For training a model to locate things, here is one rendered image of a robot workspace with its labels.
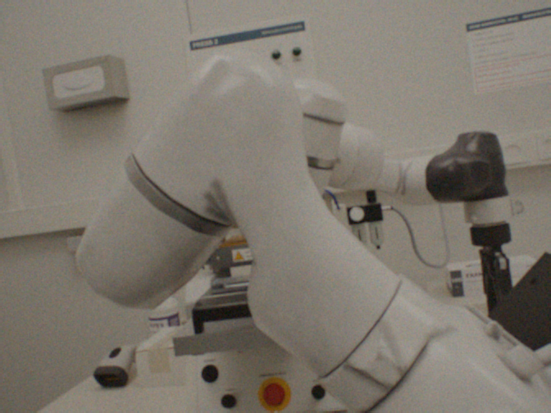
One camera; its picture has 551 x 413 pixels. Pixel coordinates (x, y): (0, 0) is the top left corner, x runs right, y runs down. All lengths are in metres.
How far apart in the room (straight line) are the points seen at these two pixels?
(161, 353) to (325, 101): 0.78
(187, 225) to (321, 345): 0.14
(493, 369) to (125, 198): 0.30
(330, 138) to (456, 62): 1.10
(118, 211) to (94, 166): 1.63
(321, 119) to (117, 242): 0.37
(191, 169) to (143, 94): 1.59
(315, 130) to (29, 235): 1.68
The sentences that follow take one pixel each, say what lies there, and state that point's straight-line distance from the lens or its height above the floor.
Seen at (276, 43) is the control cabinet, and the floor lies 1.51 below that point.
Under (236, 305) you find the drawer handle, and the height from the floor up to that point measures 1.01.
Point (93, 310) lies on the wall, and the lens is 2.18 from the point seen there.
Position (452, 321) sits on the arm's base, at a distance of 0.46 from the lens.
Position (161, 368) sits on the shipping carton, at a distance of 1.34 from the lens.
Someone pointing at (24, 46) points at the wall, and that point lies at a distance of 2.29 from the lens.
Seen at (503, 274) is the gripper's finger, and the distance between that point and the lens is 1.13.
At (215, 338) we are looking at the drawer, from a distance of 0.85.
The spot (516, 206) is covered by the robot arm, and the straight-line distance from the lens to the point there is 1.20.
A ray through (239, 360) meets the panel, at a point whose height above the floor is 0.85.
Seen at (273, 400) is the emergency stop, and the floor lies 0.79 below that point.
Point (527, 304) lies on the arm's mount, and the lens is 0.64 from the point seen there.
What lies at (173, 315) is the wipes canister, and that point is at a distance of 1.55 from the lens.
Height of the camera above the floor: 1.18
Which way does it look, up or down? 3 degrees down
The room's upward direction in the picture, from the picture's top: 8 degrees counter-clockwise
